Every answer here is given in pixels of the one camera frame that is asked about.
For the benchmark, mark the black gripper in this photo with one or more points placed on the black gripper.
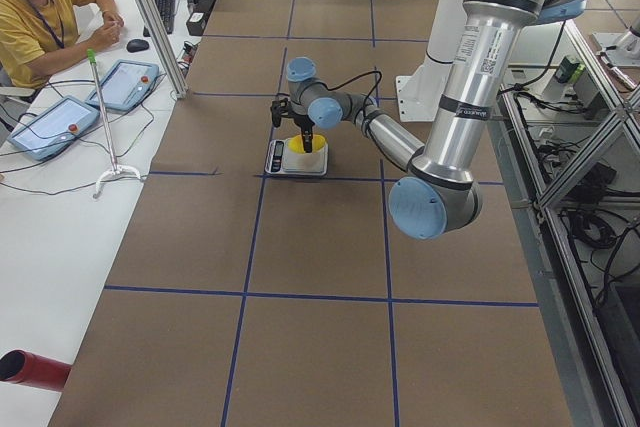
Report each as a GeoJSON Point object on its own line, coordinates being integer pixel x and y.
{"type": "Point", "coordinates": [302, 123]}

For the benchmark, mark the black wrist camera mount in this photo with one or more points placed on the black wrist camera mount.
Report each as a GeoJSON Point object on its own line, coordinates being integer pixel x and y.
{"type": "Point", "coordinates": [280, 109]}

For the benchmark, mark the person in yellow shirt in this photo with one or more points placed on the person in yellow shirt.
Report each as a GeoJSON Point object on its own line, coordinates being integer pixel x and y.
{"type": "Point", "coordinates": [40, 38]}

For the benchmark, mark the blue teach pendant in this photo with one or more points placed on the blue teach pendant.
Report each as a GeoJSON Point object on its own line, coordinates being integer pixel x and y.
{"type": "Point", "coordinates": [126, 84]}
{"type": "Point", "coordinates": [55, 129]}

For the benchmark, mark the blue teach pendant near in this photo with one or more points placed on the blue teach pendant near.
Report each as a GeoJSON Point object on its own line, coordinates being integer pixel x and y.
{"type": "Point", "coordinates": [55, 129]}

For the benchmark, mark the red cylinder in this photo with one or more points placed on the red cylinder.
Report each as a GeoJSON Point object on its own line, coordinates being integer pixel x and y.
{"type": "Point", "coordinates": [28, 369]}

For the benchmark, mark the black keyboard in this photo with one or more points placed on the black keyboard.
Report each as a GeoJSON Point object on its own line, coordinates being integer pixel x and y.
{"type": "Point", "coordinates": [166, 10]}

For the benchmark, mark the black computer mouse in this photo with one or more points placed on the black computer mouse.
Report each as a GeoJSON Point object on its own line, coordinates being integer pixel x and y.
{"type": "Point", "coordinates": [137, 45]}

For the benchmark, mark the silver kitchen scale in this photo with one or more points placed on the silver kitchen scale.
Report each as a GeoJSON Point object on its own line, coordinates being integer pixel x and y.
{"type": "Point", "coordinates": [283, 161]}

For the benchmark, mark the aluminium frame post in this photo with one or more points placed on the aluminium frame post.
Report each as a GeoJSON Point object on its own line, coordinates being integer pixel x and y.
{"type": "Point", "coordinates": [159, 37]}

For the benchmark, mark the blue teach pendant far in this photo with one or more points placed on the blue teach pendant far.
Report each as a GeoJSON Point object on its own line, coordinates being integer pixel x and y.
{"type": "Point", "coordinates": [126, 84]}

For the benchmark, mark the grabber stick green tip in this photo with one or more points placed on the grabber stick green tip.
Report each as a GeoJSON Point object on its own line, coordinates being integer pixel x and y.
{"type": "Point", "coordinates": [116, 170]}

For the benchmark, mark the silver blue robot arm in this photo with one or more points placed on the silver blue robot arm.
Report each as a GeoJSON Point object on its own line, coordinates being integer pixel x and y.
{"type": "Point", "coordinates": [439, 193]}

